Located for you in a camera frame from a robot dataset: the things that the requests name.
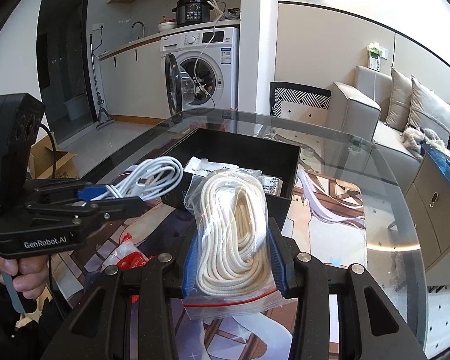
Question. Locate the green white wall holder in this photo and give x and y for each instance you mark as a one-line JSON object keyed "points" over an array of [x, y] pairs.
{"points": [[377, 56]]}

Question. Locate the wall socket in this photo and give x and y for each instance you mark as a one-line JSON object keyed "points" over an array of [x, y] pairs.
{"points": [[97, 27]]}

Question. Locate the mop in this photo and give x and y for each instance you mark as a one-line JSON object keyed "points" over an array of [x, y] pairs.
{"points": [[99, 97]]}

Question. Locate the black pressure cooker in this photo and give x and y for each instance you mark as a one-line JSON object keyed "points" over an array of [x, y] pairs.
{"points": [[193, 12]]}

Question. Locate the blue flat item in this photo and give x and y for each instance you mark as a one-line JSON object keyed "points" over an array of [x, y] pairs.
{"points": [[440, 161]]}

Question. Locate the dark door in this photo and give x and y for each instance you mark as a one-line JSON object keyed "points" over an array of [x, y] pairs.
{"points": [[65, 45]]}

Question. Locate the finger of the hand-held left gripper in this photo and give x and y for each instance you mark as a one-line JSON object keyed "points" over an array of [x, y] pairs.
{"points": [[123, 206], [97, 192]]}

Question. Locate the white plastic packet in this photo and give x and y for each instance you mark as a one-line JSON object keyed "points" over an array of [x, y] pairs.
{"points": [[206, 165]]}

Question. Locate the red packet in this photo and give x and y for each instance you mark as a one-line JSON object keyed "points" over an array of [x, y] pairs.
{"points": [[129, 258]]}

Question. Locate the white bowl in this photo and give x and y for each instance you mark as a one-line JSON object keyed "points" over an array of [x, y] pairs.
{"points": [[167, 26]]}

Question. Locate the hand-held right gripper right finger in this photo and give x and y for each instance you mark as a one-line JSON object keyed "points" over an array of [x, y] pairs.
{"points": [[279, 258]]}

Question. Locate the bag of white laces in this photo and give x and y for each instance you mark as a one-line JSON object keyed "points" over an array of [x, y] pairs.
{"points": [[228, 232]]}

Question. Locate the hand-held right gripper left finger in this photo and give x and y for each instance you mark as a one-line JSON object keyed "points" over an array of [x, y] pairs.
{"points": [[187, 270]]}

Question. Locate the person's left hand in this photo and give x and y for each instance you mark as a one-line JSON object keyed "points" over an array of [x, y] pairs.
{"points": [[30, 281]]}

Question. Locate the white washing machine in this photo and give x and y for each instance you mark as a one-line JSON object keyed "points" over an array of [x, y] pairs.
{"points": [[217, 45]]}

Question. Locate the kitchen faucet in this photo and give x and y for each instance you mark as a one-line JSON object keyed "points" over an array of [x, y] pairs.
{"points": [[138, 26]]}

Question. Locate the grey bin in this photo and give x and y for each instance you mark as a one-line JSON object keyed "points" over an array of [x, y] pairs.
{"points": [[75, 108]]}

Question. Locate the black cardboard box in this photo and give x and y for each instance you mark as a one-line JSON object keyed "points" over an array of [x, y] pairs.
{"points": [[243, 146]]}

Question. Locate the grey pillow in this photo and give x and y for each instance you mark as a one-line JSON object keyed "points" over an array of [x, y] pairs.
{"points": [[431, 108]]}

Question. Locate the white lower kitchen cabinet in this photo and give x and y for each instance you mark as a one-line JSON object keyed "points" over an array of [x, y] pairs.
{"points": [[131, 82]]}

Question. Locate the beige sofa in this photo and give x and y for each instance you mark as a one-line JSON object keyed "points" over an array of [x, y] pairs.
{"points": [[356, 105]]}

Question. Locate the beige side cabinet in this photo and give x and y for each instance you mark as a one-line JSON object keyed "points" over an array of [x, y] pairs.
{"points": [[435, 213]]}

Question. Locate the brown cardboard box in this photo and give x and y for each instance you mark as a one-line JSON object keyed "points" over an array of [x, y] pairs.
{"points": [[45, 157]]}

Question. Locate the patterned black white chair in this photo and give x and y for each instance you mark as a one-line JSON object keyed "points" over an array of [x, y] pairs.
{"points": [[303, 99]]}

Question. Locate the grey furry cloth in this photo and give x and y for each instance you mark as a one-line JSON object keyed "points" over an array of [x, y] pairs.
{"points": [[416, 138]]}

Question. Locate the beige pillow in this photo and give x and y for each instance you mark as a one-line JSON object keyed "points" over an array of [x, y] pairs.
{"points": [[397, 97]]}

